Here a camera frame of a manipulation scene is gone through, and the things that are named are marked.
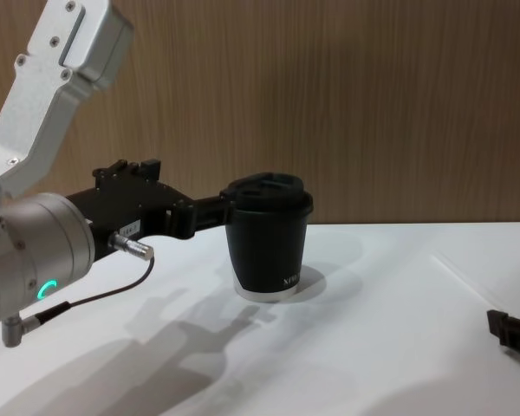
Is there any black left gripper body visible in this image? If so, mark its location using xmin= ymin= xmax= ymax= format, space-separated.
xmin=64 ymin=181 xmax=192 ymax=263

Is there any black cup with lid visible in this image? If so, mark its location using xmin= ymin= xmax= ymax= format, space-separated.
xmin=224 ymin=171 xmax=315 ymax=304

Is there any thin dark cable silver plug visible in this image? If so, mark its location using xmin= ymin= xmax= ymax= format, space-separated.
xmin=2 ymin=232 xmax=156 ymax=348

